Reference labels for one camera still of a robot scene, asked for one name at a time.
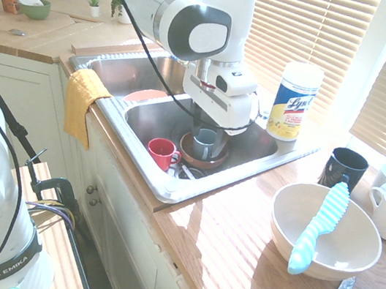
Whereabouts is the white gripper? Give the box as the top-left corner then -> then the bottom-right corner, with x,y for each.
171,62 -> 265,164

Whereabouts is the metal sink drain strainer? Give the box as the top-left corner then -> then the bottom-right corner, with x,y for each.
167,162 -> 209,184

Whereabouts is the stainless steel double sink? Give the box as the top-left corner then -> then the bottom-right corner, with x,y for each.
48,37 -> 333,228

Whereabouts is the gray mug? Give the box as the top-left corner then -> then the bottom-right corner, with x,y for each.
189,127 -> 218,162

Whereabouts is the brown ceramic bowl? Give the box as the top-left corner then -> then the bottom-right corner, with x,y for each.
175,130 -> 232,174

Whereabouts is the red mug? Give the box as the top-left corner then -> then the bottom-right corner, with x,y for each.
143,135 -> 184,174

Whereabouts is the orange plate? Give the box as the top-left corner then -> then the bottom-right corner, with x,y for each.
122,84 -> 169,109

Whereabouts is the Lysol wipes canister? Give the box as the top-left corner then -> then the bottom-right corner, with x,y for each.
264,57 -> 327,147

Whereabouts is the large cream bowl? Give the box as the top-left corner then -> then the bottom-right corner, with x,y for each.
260,177 -> 386,289

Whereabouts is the yellow dish cloth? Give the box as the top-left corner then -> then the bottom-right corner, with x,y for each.
56,65 -> 117,154

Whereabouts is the black mug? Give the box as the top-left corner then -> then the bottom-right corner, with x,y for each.
316,143 -> 372,200

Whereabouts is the cream kitchen cabinet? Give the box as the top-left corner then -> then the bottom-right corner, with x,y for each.
0,50 -> 256,289

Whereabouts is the wide beige window blind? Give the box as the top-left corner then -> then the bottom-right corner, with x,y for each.
140,0 -> 382,137

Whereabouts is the black C-clamp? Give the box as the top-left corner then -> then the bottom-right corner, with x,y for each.
18,145 -> 85,215

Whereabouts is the spiky potted plant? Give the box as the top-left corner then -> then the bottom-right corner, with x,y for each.
83,0 -> 104,19

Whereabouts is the black stand leg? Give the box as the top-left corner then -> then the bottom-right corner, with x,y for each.
0,51 -> 58,165

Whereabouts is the green bowl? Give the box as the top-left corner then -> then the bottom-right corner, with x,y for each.
16,0 -> 53,23

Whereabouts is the metal spoon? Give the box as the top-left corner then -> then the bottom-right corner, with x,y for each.
0,26 -> 28,40

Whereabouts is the white paper napkin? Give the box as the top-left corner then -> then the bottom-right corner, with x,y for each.
17,0 -> 46,9

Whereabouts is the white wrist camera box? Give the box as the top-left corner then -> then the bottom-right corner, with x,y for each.
205,59 -> 261,102

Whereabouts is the coloured wire bundle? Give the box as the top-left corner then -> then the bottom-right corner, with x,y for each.
23,196 -> 80,230

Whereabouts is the wooden robot mount table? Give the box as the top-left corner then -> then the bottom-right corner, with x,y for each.
0,157 -> 117,289

